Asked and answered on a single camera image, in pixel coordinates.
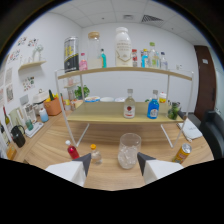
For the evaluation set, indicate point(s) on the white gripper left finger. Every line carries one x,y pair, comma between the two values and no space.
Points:
71,171

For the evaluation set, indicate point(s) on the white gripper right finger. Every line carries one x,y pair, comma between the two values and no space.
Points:
156,168

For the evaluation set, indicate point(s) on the small red liquid bottle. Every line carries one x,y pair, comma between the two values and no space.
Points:
72,151

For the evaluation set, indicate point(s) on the small clear bottle orange cap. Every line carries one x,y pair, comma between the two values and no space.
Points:
96,156

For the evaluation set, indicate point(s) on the yellow drink can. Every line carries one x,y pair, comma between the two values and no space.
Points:
182,153

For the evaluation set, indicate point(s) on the clear bottle green cap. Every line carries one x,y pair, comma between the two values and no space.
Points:
152,56

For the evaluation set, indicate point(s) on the green cup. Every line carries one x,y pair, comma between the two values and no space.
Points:
29,125

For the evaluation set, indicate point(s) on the white light blue cup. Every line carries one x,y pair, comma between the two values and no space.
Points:
43,115

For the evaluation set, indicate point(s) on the yellow cup white lid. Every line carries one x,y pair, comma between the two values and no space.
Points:
162,97

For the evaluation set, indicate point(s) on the clear glass with ice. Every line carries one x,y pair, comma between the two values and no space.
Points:
129,153

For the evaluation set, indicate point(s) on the white tray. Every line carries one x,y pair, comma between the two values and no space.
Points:
35,130

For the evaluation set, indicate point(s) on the glass jar of limes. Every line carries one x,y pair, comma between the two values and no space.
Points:
173,111

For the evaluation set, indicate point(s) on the blue liquid bottle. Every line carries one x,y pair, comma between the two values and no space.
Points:
153,108

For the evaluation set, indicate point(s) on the black kettle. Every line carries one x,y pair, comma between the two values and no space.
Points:
18,136

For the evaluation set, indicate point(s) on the white wood two-tier rack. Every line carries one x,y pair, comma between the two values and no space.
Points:
106,116

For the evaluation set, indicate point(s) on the clear bottle red label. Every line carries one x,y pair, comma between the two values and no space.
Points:
129,108

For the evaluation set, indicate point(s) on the black sofa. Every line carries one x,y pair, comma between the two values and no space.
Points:
215,133

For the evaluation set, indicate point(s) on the orange basket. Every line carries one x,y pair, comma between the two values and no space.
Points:
53,106

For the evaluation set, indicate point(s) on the blue printed bowl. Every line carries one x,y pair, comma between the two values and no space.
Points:
92,99

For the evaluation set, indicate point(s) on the white bowl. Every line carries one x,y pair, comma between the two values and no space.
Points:
107,99
120,99

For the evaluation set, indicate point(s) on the green potted plant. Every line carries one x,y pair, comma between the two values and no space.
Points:
81,91

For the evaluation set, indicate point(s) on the white countertop appliance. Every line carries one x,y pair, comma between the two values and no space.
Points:
40,96

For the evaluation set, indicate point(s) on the brown door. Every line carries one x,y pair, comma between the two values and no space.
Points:
203,80

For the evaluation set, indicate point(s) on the clear bottle blue cap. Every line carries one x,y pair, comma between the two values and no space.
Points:
163,61

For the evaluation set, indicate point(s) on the small pink bottle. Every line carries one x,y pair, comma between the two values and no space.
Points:
83,63

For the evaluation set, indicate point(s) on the small light blue bottle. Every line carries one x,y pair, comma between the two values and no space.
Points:
144,59

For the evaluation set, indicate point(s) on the tall black silver can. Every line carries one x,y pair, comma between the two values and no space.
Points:
71,55

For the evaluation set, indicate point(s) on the small teal bottle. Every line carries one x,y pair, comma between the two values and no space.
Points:
103,59

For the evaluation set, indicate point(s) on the white vase figure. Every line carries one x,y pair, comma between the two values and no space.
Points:
38,53

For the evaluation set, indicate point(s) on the tall glass jar wood lid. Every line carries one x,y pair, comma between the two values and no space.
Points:
94,50

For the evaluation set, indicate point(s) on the large white bottle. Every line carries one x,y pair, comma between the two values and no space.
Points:
123,46

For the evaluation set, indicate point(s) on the ceiling air vent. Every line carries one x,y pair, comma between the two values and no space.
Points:
151,18

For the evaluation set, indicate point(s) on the small ceiling diffuser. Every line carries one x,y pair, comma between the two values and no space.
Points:
128,16

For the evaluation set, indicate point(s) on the red wall poster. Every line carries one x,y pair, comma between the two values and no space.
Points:
134,56

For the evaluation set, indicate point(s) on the wooden wall shelf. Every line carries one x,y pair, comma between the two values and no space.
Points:
31,64

